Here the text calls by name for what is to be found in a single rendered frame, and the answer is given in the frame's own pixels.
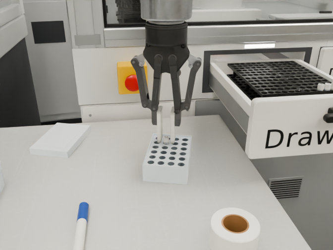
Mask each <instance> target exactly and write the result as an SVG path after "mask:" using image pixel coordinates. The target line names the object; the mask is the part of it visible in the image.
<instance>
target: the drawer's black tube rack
mask: <svg viewBox="0 0 333 250"><path fill-rule="evenodd" d="M227 66H228V67H230V68H231V69H232V70H233V74H227V77H228V78H229V79H230V80H231V81H232V82H233V83H234V84H235V85H236V86H237V87H238V88H239V89H240V90H241V91H242V92H243V93H244V94H245V95H246V96H247V97H248V98H249V99H250V100H251V101H252V100H253V99H254V98H262V97H261V96H260V95H259V91H275V90H293V89H300V90H302V89H313V88H317V87H318V84H319V83H322V84H325V83H330V84H331V83H332V82H330V81H328V80H327V79H325V78H323V77H321V76H320V75H318V74H316V73H314V72H312V71H311V70H309V69H307V68H305V67H303V66H302V65H300V64H298V63H296V62H294V61H278V62H242V63H228V64H227Z"/></svg>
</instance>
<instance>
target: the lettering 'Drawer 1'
mask: <svg viewBox="0 0 333 250"><path fill-rule="evenodd" d="M271 132H279V133H280V141H279V143H278V144H277V145H274V146H268V145H269V139H270V133H271ZM306 133H307V134H309V137H303V138H301V139H299V141H298V144H299V145H300V146H305V145H307V144H308V145H310V143H311V138H312V134H311V132H309V131H306V132H302V133H301V135H302V134H306ZM295 134H297V135H298V133H297V132H295V133H293V134H292V133H289V136H288V141H287V147H289V145H290V139H291V137H292V136H293V135H295ZM317 134H318V145H319V144H321V143H322V141H323V139H324V137H325V135H326V134H327V144H330V142H331V140H332V138H333V133H332V135H331V137H330V139H329V131H328V130H326V131H325V133H324V135H323V137H322V139H321V140H320V131H317ZM303 139H309V140H308V142H307V143H305V144H301V141H302V140H303ZM282 141H283V132H282V131H281V130H278V129H271V130H268V134H267V140H266V147H265V149H266V148H275V147H278V146H279V145H281V143H282Z"/></svg>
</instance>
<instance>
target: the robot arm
mask: <svg viewBox="0 0 333 250"><path fill-rule="evenodd" d="M140 4H141V5H140V6H141V18H142V19H144V20H148V21H147V22H146V23H145V42H146V45H145V49H144V51H143V53H142V54H140V55H138V56H134V57H133V58H132V60H131V64H132V66H133V68H134V69H135V71H136V77H137V82H138V87H139V93H140V98H141V104H142V107H143V108H148V109H150V110H151V111H152V124H153V125H157V142H158V143H161V141H162V137H163V107H162V106H159V99H160V89H161V79H162V73H165V72H166V73H170V77H171V83H172V93H173V103H174V106H172V109H171V113H170V142H171V144H174V141H175V126H180V124H181V111H183V110H189V109H190V104H191V99H192V94H193V88H194V83H195V78H196V73H197V71H198V70H199V68H200V66H201V64H202V59H201V58H196V57H194V56H193V55H191V54H190V51H189V49H188V47H187V30H188V24H187V22H186V21H185V20H188V19H190V18H191V17H192V0H140ZM145 59H146V61H147V62H148V63H149V65H150V66H151V67H152V69H153V70H154V76H153V78H154V80H153V92H152V100H150V97H149V91H148V86H147V80H146V75H145V69H144V64H145ZM187 60H188V61H189V65H188V66H189V68H190V74H189V79H188V85H187V90H186V96H185V101H184V102H181V94H180V83H179V70H180V68H181V67H182V66H183V65H184V63H185V62H186V61H187Z"/></svg>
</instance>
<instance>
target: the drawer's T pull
mask: <svg viewBox="0 0 333 250"><path fill-rule="evenodd" d="M323 120H324V121H325V122H326V123H333V108H329V109H328V114H325V115H324V116H323Z"/></svg>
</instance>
